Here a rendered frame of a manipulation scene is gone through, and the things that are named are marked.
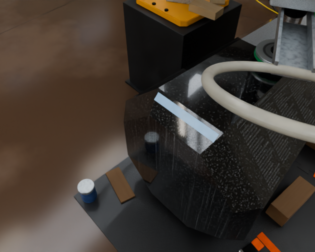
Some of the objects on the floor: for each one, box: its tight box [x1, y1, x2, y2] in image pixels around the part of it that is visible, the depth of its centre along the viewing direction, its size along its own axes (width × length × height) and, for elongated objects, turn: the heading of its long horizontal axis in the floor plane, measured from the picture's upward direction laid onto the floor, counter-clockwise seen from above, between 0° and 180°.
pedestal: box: [123, 0, 242, 93], centre depth 233 cm, size 66×66×74 cm
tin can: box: [78, 179, 97, 203], centre depth 181 cm, size 10×10×13 cm
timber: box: [266, 176, 315, 227], centre depth 177 cm, size 30×12×12 cm, turn 129°
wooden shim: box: [106, 167, 136, 204], centre depth 191 cm, size 25×10×2 cm, turn 30°
